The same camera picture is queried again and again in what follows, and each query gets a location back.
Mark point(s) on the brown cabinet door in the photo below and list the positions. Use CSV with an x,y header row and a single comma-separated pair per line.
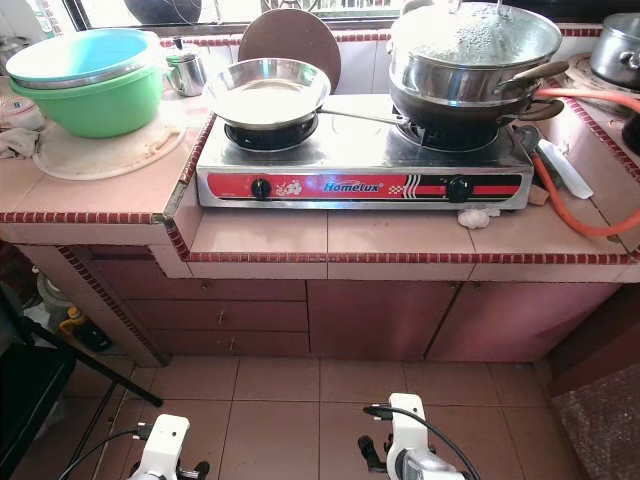
x,y
375,320
520,320

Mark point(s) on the brown cabinet drawers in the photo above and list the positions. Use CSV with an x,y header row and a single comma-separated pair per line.
x,y
220,315

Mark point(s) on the black stand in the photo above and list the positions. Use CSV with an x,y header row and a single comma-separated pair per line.
x,y
25,400

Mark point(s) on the small yellow item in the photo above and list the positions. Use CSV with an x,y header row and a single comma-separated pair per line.
x,y
74,321

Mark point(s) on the white pot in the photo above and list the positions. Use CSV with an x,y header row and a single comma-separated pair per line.
x,y
55,300

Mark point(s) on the white garlic bulb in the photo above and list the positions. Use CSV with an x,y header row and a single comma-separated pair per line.
x,y
474,217

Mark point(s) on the steel red gas stove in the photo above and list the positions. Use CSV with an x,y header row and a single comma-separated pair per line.
x,y
370,152

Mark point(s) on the round beige cutting board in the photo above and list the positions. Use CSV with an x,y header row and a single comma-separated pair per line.
x,y
110,160

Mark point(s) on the white knife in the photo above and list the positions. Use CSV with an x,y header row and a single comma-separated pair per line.
x,y
565,170

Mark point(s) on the black wok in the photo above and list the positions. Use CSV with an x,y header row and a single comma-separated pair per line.
x,y
445,112

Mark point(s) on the steel frying pan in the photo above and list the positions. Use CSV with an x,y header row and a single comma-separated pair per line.
x,y
265,100

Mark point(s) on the grey rag cloth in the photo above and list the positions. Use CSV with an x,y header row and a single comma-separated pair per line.
x,y
20,145

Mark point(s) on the green plastic basin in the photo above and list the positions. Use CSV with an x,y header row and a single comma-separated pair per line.
x,y
100,112

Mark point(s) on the steel steamer pot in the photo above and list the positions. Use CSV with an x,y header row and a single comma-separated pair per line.
x,y
470,75

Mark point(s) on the steel mug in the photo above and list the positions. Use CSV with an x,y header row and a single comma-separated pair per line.
x,y
186,75

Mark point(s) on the round brown board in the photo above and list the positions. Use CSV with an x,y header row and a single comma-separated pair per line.
x,y
295,35

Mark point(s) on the light blue plastic basin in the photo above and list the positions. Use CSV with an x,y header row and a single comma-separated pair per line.
x,y
80,55

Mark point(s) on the steel lidded pot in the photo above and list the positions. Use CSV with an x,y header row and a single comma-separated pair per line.
x,y
618,50

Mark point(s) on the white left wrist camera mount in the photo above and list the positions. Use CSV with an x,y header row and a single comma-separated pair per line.
x,y
165,445

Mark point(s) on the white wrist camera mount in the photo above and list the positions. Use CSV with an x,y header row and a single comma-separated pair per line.
x,y
165,445
406,425

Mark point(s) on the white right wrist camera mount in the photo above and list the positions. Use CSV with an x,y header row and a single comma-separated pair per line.
x,y
406,425

